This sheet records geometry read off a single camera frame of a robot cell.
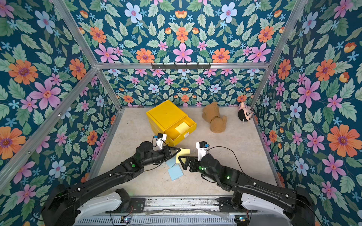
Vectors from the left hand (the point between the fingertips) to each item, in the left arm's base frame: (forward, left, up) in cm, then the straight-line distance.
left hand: (181, 151), depth 71 cm
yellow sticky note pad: (+19, -1, -5) cm, 19 cm away
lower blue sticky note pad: (-3, +6, -22) cm, 23 cm away
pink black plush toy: (+34, -48, -12) cm, 60 cm away
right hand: (-4, -1, -2) cm, 4 cm away
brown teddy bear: (+33, -22, -11) cm, 41 cm away
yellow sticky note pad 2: (+1, -1, -2) cm, 3 cm away
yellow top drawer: (+9, +4, 0) cm, 10 cm away
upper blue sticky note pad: (-4, +5, -2) cm, 7 cm away
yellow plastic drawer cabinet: (+22, +7, 0) cm, 23 cm away
